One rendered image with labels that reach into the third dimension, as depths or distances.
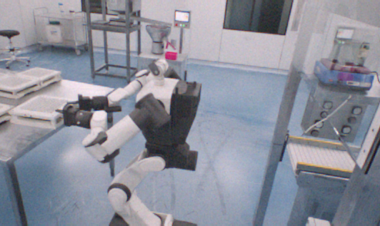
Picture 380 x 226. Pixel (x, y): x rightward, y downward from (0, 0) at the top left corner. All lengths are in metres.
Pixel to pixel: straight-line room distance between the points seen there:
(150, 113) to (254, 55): 5.62
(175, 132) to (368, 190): 0.90
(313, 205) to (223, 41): 5.27
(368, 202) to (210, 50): 6.08
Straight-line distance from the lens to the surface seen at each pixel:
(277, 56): 6.73
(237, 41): 6.60
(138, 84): 1.81
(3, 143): 1.81
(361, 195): 0.76
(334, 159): 1.74
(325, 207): 1.78
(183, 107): 1.32
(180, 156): 1.50
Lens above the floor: 1.76
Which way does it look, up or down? 25 degrees down
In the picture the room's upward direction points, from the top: 5 degrees clockwise
